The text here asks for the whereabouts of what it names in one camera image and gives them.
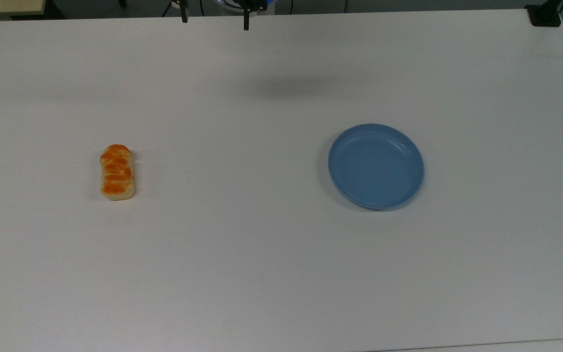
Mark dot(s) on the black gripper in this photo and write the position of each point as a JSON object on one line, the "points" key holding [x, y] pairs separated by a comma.
{"points": [[254, 4]]}

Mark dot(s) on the orange glazed bread loaf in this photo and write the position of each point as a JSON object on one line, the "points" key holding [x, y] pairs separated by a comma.
{"points": [[117, 172]]}

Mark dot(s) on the black table clamp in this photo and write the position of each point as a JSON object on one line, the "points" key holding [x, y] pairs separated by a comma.
{"points": [[545, 14]]}

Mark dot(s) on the light wooden desk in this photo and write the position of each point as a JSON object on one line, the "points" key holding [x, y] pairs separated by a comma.
{"points": [[5, 6]]}

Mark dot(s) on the blue round plate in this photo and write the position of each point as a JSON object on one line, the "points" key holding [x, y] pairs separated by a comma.
{"points": [[376, 166]]}

